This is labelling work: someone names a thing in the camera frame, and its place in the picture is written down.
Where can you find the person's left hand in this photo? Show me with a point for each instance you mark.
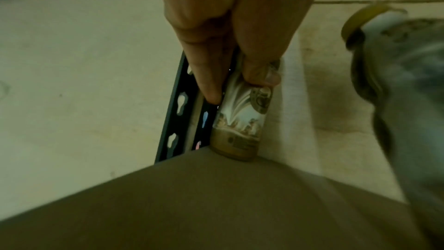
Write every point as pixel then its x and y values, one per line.
pixel 222 2

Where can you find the wooden shelf with black frame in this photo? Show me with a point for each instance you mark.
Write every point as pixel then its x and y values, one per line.
pixel 208 202

